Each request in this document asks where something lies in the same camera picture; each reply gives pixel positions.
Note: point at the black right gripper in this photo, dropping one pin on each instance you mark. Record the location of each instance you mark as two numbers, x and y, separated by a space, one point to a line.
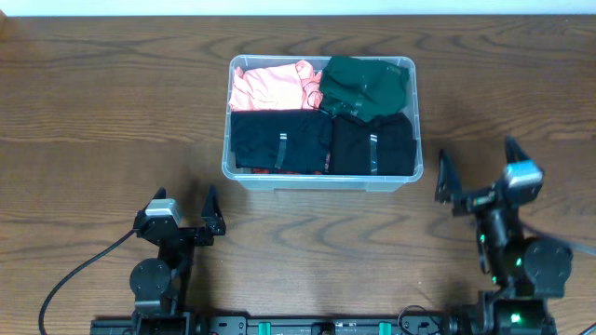
477 202

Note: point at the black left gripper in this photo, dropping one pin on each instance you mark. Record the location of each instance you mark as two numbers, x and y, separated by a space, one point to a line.
213 224

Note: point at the red navy plaid shirt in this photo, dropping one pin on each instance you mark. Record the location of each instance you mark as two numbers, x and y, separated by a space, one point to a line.
255 170

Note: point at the dark navy garment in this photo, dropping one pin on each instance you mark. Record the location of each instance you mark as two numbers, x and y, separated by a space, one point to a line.
384 146

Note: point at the black garment with tape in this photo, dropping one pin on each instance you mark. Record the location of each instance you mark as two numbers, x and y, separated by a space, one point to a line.
294 140

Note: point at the dark green garment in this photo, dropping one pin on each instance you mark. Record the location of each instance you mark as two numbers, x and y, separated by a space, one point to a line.
365 89

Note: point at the pink shirt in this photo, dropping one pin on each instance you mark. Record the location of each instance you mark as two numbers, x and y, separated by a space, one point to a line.
293 86

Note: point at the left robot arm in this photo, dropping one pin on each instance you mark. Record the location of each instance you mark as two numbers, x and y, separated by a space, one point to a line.
159 285

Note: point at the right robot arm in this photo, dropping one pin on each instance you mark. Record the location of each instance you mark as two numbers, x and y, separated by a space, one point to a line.
528 271

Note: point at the clear plastic storage bin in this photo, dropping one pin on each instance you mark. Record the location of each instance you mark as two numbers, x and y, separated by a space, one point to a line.
368 183

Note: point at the black mounting rail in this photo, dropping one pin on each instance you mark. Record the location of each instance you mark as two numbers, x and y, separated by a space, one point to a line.
241 325

